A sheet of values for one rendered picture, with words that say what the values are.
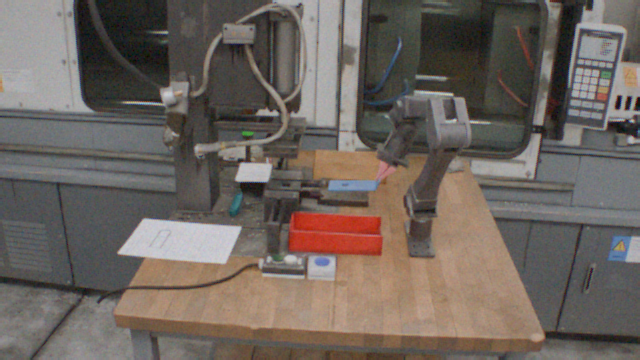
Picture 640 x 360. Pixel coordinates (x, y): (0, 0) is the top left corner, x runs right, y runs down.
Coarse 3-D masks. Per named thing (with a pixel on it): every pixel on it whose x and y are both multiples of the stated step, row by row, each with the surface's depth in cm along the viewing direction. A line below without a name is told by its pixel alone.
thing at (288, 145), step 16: (288, 112) 173; (224, 128) 174; (240, 128) 174; (256, 128) 173; (272, 128) 173; (288, 128) 173; (304, 128) 174; (272, 144) 169; (288, 144) 169; (272, 160) 173
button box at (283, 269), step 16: (272, 256) 154; (304, 256) 155; (240, 272) 151; (272, 272) 150; (288, 272) 150; (304, 272) 153; (128, 288) 143; (144, 288) 143; (160, 288) 143; (176, 288) 143; (192, 288) 144
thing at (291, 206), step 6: (300, 198) 189; (264, 204) 176; (270, 204) 176; (288, 204) 175; (294, 204) 175; (300, 204) 190; (264, 210) 177; (270, 210) 176; (288, 210) 176; (294, 210) 176; (264, 216) 177; (276, 216) 177; (288, 216) 177; (288, 222) 178
